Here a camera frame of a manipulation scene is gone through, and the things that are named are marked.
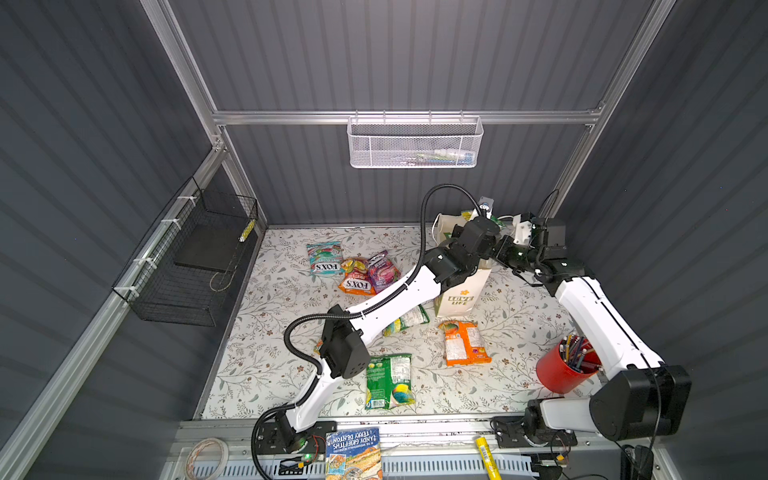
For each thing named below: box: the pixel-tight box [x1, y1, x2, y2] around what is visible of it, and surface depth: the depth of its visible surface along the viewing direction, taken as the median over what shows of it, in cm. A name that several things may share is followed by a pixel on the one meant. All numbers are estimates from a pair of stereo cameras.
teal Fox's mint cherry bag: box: [306, 241, 345, 275], surface depth 107 cm
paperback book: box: [325, 426, 382, 480], surface depth 70 cm
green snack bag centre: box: [382, 304, 430, 337], surface depth 93 cm
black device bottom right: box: [620, 444, 654, 480], surface depth 69 cm
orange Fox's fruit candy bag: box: [338, 257, 376, 296], surface depth 102 cm
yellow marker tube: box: [475, 436, 502, 480], surface depth 71 cm
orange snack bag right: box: [438, 320, 492, 366], surface depth 88 cm
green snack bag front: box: [365, 353, 416, 410], surface depth 82 cm
